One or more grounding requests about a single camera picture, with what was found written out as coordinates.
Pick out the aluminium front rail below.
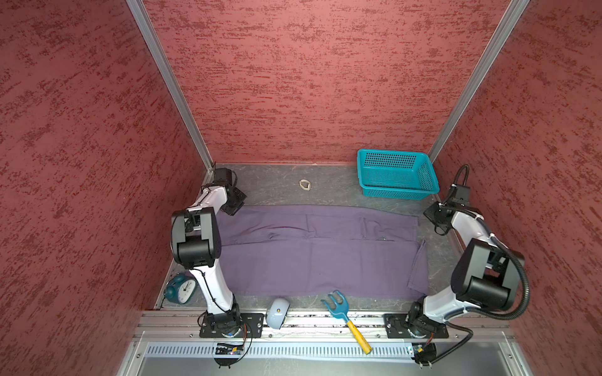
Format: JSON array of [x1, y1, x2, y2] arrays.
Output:
[[133, 310, 517, 343]]

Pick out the blue toy rake yellow handle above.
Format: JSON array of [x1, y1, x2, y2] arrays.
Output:
[[321, 290, 372, 355]]

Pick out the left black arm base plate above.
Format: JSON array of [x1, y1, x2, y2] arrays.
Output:
[[199, 313, 265, 339]]

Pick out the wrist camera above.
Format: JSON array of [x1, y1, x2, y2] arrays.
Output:
[[446, 184, 470, 206], [212, 168, 238, 186]]

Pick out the teal plastic basket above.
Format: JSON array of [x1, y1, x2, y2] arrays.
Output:
[[357, 149, 440, 201]]

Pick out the beige rubber band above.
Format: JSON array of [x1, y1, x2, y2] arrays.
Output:
[[299, 179, 312, 191]]

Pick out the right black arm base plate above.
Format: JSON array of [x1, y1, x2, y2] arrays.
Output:
[[383, 313, 449, 340]]

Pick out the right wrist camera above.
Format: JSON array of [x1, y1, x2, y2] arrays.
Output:
[[446, 184, 470, 206]]

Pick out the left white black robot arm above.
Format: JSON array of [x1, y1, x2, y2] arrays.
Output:
[[170, 183, 245, 338]]

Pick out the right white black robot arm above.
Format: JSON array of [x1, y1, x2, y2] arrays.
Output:
[[405, 202, 531, 338]]

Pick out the grey computer mouse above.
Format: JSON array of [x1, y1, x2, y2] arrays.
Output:
[[266, 298, 290, 330]]

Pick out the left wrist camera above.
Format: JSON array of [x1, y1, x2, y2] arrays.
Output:
[[212, 168, 238, 186]]

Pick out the teal alarm clock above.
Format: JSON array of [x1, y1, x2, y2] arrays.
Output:
[[164, 274, 197, 305]]

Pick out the purple trousers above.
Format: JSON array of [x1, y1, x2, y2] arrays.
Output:
[[217, 205, 429, 300]]

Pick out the right black corrugated cable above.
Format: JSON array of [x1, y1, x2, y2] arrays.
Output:
[[413, 164, 531, 365]]

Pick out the slotted white cable duct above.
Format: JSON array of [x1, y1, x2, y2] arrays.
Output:
[[144, 342, 415, 363]]

